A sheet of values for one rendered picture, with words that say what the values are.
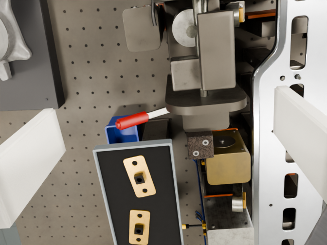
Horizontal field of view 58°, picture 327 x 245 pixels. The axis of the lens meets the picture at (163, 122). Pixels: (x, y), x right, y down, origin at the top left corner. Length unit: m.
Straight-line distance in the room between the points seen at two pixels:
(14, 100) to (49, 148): 0.85
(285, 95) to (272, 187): 0.63
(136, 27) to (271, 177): 0.47
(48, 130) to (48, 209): 1.10
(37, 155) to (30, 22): 0.80
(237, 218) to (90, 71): 0.61
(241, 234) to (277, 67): 0.36
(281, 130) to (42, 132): 0.13
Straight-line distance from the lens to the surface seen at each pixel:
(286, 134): 0.17
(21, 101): 1.01
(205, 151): 0.59
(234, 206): 0.66
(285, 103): 0.16
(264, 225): 0.85
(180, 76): 0.47
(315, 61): 0.69
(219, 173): 0.64
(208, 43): 0.43
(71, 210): 1.25
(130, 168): 0.53
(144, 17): 0.54
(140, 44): 0.54
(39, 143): 0.17
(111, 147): 0.52
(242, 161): 0.63
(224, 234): 0.70
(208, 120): 0.58
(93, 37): 0.95
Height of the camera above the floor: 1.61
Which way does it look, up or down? 67 degrees down
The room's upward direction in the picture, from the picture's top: 174 degrees counter-clockwise
